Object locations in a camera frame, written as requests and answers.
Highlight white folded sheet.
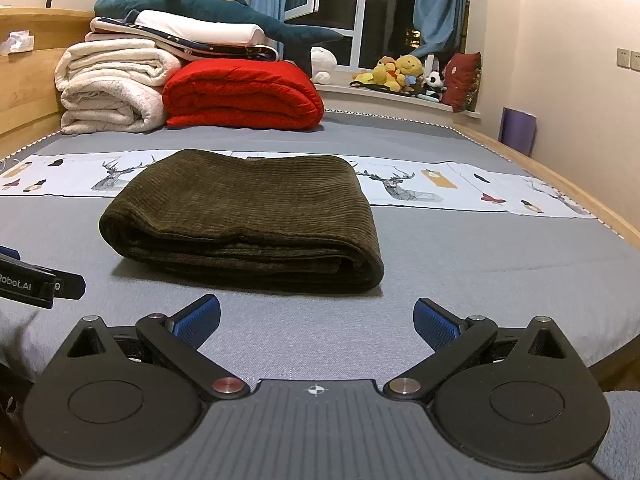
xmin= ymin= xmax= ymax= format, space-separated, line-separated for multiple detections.
xmin=135 ymin=10 xmax=265 ymax=47

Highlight white pillow with navy quilt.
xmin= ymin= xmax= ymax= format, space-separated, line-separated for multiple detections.
xmin=85 ymin=16 xmax=279 ymax=63

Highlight wooden headboard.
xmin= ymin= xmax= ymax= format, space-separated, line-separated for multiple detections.
xmin=0 ymin=7 xmax=96 ymax=162

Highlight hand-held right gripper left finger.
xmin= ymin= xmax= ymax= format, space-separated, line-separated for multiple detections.
xmin=60 ymin=295 xmax=253 ymax=402

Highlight bed with grey sheet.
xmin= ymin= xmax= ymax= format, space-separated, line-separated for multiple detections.
xmin=0 ymin=107 xmax=640 ymax=401

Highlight tissue pack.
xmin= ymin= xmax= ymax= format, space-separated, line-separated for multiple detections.
xmin=0 ymin=31 xmax=35 ymax=55

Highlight dark olive corduroy pants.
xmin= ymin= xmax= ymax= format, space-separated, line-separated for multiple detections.
xmin=99 ymin=149 xmax=386 ymax=295

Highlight white printed cloth strip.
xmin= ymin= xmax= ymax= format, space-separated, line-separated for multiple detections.
xmin=0 ymin=150 xmax=598 ymax=219

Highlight orange and yellow plush doll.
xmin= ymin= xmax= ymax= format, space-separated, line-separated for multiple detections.
xmin=374 ymin=56 xmax=402 ymax=87

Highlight cream fleece folded blanket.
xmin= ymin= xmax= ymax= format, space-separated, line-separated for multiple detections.
xmin=60 ymin=77 xmax=169 ymax=135

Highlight purple board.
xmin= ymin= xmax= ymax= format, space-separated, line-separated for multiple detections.
xmin=498 ymin=106 xmax=538 ymax=158

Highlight panda plush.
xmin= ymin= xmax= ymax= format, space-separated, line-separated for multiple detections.
xmin=423 ymin=71 xmax=447 ymax=97

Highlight yellow bear plush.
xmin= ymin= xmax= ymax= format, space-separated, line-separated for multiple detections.
xmin=395 ymin=56 xmax=424 ymax=87

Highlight dark teal shark plush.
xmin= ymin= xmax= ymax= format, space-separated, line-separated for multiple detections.
xmin=94 ymin=0 xmax=345 ymax=75

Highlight red folded quilt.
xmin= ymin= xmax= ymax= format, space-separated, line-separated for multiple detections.
xmin=162 ymin=58 xmax=325 ymax=129

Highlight white round plush toy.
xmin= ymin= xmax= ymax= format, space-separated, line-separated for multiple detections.
xmin=310 ymin=46 xmax=337 ymax=85

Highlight white folded blanket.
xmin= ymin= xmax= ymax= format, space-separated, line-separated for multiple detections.
xmin=54 ymin=40 xmax=182 ymax=94

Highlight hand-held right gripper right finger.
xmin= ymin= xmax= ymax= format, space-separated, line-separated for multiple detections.
xmin=382 ymin=297 xmax=581 ymax=402

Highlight dark red cushion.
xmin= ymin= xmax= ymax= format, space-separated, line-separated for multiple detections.
xmin=442 ymin=51 xmax=482 ymax=113

